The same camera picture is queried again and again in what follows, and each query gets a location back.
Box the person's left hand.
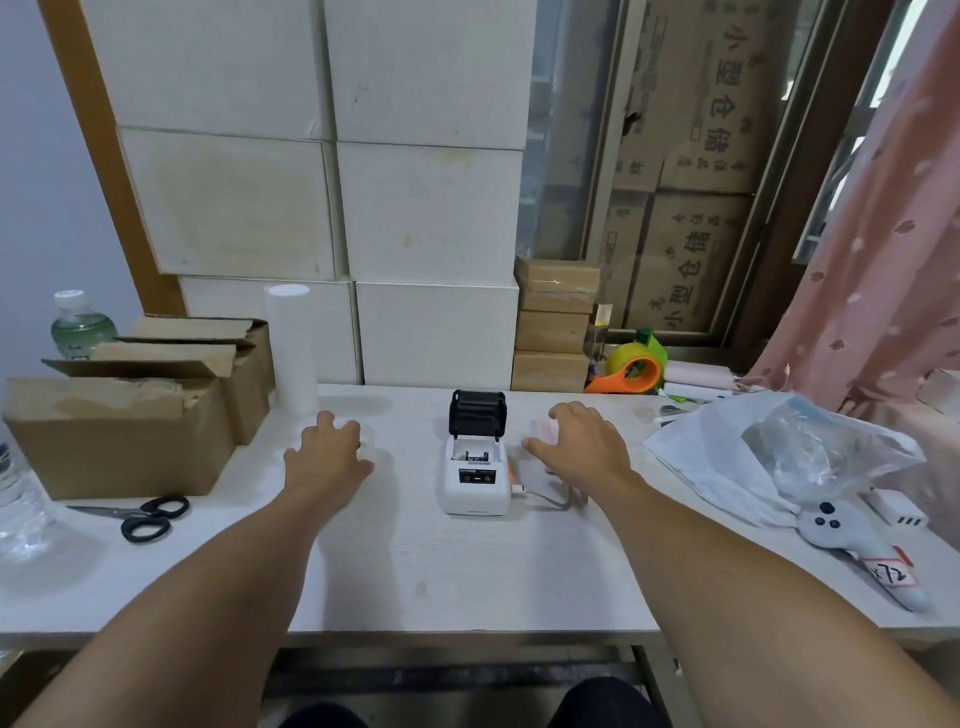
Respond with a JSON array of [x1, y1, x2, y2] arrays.
[[283, 410, 375, 499]]

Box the person's right hand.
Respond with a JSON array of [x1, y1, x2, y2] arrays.
[[521, 401, 639, 505]]

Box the person's right forearm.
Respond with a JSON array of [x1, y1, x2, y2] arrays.
[[592, 472, 960, 728]]

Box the person's left forearm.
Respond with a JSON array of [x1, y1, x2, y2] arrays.
[[11, 481, 358, 728]]

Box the white label printer black lid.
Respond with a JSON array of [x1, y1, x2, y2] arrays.
[[441, 389, 513, 518]]

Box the plain brown carton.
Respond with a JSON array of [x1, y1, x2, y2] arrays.
[[511, 350, 592, 395], [515, 309, 592, 356]]

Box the green orange tape dispenser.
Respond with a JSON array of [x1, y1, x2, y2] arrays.
[[584, 327, 669, 396]]

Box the tall white paper roll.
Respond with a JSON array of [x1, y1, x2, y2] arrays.
[[264, 283, 321, 418]]

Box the small open cardboard box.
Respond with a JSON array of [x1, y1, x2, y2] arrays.
[[90, 315, 276, 448]]

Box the taped brown carton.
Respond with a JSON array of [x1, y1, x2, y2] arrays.
[[513, 258, 602, 315]]

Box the pale pink paper roll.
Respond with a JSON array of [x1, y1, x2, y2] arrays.
[[663, 360, 741, 392]]

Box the white plastic bag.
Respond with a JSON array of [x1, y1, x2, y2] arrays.
[[642, 390, 928, 529]]

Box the narrow printed cardboard box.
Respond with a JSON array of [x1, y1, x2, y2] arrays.
[[594, 157, 666, 330]]

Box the medium printed cardboard box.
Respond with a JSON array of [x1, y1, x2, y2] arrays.
[[624, 190, 753, 334]]

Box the large open cardboard box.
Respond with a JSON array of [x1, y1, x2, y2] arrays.
[[2, 358, 238, 501]]

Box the person's left leg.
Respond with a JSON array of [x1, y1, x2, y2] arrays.
[[279, 700, 370, 728]]

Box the person's leg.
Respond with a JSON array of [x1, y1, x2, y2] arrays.
[[279, 700, 370, 728], [546, 676, 670, 728]]

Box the person's right leg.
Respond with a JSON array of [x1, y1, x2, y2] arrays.
[[546, 676, 670, 728]]

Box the stack of white boxes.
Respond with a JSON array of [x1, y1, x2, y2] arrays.
[[78, 0, 538, 391]]

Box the green bottle white cap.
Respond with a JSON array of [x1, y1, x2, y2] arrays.
[[50, 289, 120, 360]]

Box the white handheld controller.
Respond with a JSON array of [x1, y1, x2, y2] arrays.
[[795, 498, 932, 613]]

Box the clear plastic water bottle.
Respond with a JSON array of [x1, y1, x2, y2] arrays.
[[0, 420, 55, 561]]

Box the white power adapter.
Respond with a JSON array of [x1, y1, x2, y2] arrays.
[[861, 486, 930, 529]]

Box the pink patterned curtain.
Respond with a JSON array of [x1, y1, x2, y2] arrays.
[[738, 0, 960, 421]]

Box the large printed cardboard box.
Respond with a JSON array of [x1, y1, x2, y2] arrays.
[[622, 0, 798, 196]]

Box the grey printer cable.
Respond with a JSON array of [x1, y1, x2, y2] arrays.
[[510, 480, 591, 513]]

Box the black handled scissors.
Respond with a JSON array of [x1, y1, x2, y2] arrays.
[[66, 494, 191, 545]]

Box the window frame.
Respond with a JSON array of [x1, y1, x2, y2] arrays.
[[581, 0, 897, 350]]

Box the orange wooden frame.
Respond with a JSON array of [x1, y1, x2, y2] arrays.
[[37, 0, 188, 318]]

